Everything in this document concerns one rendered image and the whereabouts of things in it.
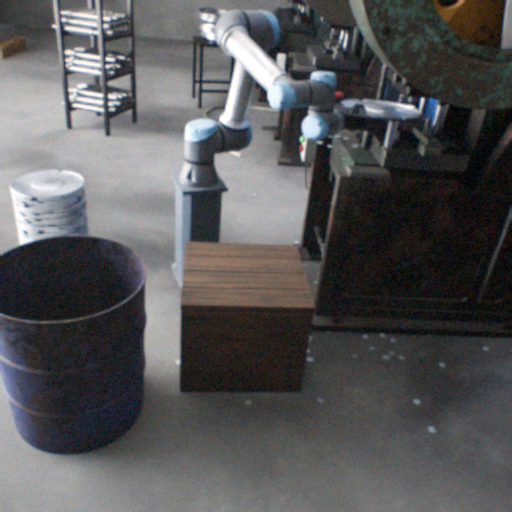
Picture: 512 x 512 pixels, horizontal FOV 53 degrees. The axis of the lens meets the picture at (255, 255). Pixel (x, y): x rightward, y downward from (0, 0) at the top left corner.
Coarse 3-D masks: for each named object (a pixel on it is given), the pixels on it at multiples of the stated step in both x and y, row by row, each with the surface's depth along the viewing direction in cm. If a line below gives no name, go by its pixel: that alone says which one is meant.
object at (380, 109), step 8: (344, 104) 192; (352, 104) 194; (368, 104) 193; (376, 104) 195; (384, 104) 200; (392, 104) 201; (400, 104) 200; (368, 112) 184; (376, 112) 185; (384, 112) 185; (392, 112) 186; (400, 112) 189; (408, 112) 190; (416, 112) 191
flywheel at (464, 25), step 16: (432, 0) 136; (464, 0) 137; (480, 0) 137; (496, 0) 137; (448, 16) 138; (464, 16) 139; (480, 16) 139; (496, 16) 139; (464, 32) 141; (480, 32) 141; (496, 32) 141
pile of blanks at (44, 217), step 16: (80, 192) 218; (16, 208) 213; (32, 208) 209; (48, 208) 209; (64, 208) 212; (80, 208) 220; (16, 224) 222; (32, 224) 213; (48, 224) 213; (64, 224) 216; (80, 224) 224; (32, 240) 218
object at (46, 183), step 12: (12, 180) 217; (24, 180) 219; (36, 180) 219; (48, 180) 220; (60, 180) 221; (72, 180) 223; (24, 192) 209; (36, 192) 210; (48, 192) 211; (60, 192) 212; (72, 192) 213
